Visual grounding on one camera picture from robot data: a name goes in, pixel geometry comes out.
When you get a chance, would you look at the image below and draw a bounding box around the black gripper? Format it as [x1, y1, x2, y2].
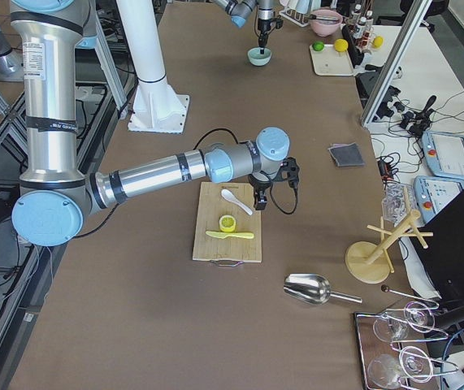
[248, 174, 271, 210]
[256, 9, 284, 54]

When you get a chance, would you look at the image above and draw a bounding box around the light green bowl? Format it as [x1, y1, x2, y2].
[247, 47, 271, 67]

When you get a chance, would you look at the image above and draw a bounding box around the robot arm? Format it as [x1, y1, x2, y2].
[11, 1, 290, 246]
[213, 0, 283, 54]

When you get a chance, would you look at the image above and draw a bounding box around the white ceramic spoon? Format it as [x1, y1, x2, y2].
[221, 188, 254, 215]

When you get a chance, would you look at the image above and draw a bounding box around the pink bowl with ice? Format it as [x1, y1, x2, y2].
[309, 9, 343, 37]

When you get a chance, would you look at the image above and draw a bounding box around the half lemon slice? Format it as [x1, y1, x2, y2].
[219, 214, 236, 232]

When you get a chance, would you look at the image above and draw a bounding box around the bamboo cutting board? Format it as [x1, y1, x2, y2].
[193, 182, 262, 262]

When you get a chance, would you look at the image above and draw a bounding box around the yellow plastic knife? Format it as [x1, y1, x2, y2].
[205, 231, 254, 240]

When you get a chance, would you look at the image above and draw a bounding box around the green lime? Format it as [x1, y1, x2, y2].
[312, 41, 324, 51]

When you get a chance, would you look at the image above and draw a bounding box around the beige rabbit tray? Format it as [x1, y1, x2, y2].
[309, 44, 354, 76]

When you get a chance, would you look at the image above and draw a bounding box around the yellow lemon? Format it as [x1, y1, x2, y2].
[333, 39, 349, 53]

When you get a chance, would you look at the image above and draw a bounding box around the steel scoop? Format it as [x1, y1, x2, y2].
[284, 273, 362, 305]

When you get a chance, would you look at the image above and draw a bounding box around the grey folded cloth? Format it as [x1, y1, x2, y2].
[328, 143, 365, 167]

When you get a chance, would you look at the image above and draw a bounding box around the wooden cup stand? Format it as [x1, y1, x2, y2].
[345, 184, 433, 284]

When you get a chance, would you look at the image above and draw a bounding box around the blue teach pendant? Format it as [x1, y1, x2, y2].
[413, 175, 464, 223]
[421, 130, 464, 180]

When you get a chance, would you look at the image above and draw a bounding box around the black monitor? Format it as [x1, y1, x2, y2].
[414, 190, 464, 300]

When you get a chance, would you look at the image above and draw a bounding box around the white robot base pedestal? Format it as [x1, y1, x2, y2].
[117, 0, 189, 134]

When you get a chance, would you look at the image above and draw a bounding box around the aluminium frame post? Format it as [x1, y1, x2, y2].
[360, 0, 431, 127]

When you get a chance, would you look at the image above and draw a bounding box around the wire glass rack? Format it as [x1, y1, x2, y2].
[353, 301, 464, 389]

